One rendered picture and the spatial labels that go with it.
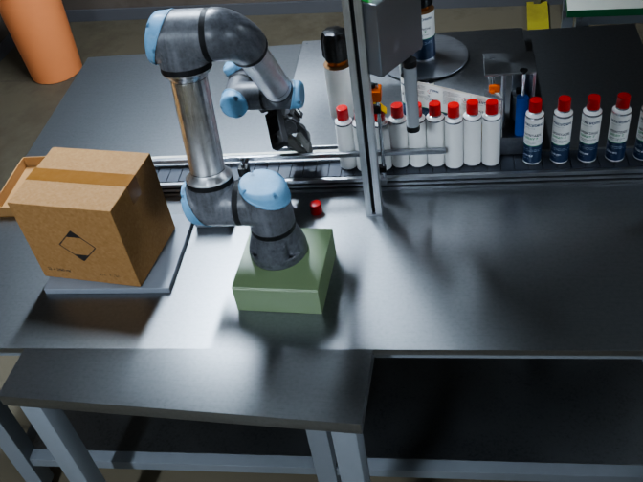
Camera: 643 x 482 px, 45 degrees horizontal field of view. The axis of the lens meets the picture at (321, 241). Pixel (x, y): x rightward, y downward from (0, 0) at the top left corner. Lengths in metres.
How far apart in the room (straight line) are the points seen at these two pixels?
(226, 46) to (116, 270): 0.72
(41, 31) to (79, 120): 2.01
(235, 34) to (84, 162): 0.66
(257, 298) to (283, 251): 0.14
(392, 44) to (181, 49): 0.51
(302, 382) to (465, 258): 0.55
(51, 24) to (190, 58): 3.22
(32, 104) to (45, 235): 2.84
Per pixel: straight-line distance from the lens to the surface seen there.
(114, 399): 1.94
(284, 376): 1.86
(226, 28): 1.71
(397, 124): 2.19
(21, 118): 4.86
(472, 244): 2.11
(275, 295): 1.94
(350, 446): 1.87
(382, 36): 1.88
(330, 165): 2.33
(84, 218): 2.03
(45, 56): 5.00
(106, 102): 3.01
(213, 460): 2.51
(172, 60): 1.76
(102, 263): 2.13
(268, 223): 1.88
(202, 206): 1.90
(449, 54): 2.79
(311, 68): 2.82
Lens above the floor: 2.28
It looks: 42 degrees down
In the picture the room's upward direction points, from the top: 10 degrees counter-clockwise
